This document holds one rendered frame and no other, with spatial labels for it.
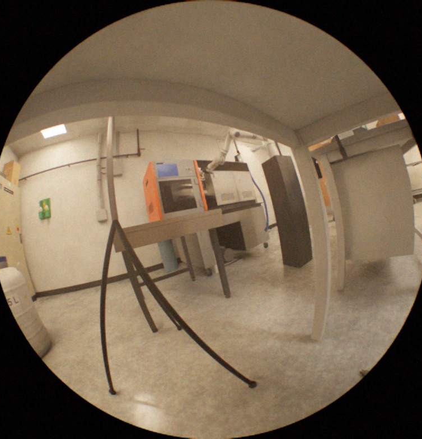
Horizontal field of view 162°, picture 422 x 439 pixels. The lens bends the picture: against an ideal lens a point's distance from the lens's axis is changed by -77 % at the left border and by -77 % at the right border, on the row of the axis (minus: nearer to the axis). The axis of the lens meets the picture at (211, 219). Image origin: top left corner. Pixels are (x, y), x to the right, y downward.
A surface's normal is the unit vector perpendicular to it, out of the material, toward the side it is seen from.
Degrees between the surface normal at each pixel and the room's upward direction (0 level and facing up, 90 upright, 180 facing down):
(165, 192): 90
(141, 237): 90
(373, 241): 90
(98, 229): 90
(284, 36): 180
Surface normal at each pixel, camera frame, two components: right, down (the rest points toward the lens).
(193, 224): 0.52, -0.13
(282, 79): 0.23, 0.97
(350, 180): -0.82, 0.19
